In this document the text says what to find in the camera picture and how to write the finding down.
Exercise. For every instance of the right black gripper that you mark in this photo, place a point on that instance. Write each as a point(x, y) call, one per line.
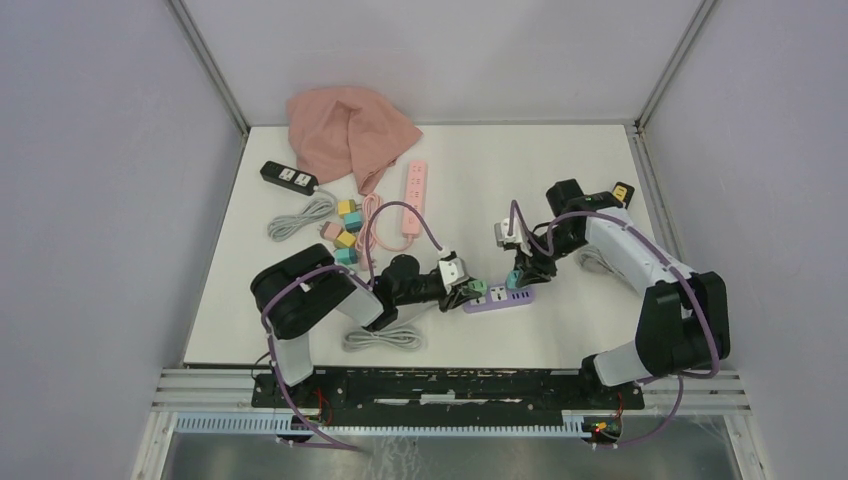
point(523, 263)

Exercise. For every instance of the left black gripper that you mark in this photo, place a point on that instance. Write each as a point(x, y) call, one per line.
point(455, 297)

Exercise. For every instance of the green adapter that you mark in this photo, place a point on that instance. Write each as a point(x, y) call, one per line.
point(477, 288)

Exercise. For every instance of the purple power strip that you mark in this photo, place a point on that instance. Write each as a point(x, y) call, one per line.
point(499, 297)

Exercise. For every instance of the teal plug adapter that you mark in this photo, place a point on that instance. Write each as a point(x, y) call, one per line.
point(346, 256)

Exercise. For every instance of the pink power strip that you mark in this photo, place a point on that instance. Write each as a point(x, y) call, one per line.
point(414, 195)

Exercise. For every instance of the black power strip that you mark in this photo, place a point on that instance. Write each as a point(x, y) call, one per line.
point(631, 194)
point(289, 178)

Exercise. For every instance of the yellow plug adapter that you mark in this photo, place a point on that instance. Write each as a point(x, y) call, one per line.
point(346, 207)

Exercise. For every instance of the pink plug adapter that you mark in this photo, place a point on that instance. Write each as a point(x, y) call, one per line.
point(330, 231)

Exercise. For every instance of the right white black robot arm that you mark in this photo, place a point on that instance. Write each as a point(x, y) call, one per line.
point(683, 324)

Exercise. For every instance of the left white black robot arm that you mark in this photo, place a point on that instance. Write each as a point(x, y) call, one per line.
point(297, 293)

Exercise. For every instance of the pink cloth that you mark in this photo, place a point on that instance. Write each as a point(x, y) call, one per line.
point(348, 130)

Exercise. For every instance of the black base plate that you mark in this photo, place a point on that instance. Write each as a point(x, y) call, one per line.
point(416, 397)

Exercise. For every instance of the white cable duct rail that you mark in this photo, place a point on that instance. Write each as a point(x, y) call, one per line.
point(288, 424)

